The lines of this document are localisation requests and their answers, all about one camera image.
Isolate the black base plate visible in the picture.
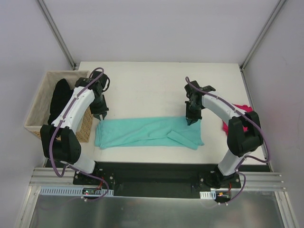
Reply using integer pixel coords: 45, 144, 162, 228
73, 162, 241, 199

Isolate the white cable duct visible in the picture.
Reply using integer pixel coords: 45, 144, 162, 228
40, 186, 114, 197
199, 190, 216, 200

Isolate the aluminium rail frame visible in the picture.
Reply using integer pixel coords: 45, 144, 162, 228
29, 168, 287, 191

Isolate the aluminium corner post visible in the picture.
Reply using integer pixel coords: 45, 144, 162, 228
239, 0, 288, 72
36, 0, 77, 70

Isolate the left white cable duct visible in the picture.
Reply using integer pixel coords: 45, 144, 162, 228
40, 186, 114, 197

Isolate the wicker laundry basket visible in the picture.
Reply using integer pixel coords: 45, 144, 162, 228
24, 71, 90, 138

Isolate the teal t-shirt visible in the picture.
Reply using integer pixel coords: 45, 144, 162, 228
95, 116, 204, 150

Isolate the right aluminium corner post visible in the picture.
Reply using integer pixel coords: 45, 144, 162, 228
239, 0, 288, 72

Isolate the black garment in basket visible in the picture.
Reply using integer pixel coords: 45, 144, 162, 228
47, 78, 74, 124

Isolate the right white cable duct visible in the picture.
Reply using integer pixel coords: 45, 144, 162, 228
199, 190, 216, 200

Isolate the left aluminium corner post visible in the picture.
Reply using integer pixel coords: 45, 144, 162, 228
36, 0, 77, 70

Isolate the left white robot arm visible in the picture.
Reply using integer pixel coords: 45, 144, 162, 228
40, 67, 110, 185

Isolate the pink folded t-shirt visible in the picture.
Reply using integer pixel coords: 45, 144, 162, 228
222, 103, 254, 136

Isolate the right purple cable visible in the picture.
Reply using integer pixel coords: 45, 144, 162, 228
185, 76, 271, 206

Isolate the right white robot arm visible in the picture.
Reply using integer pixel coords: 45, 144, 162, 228
184, 77, 264, 189

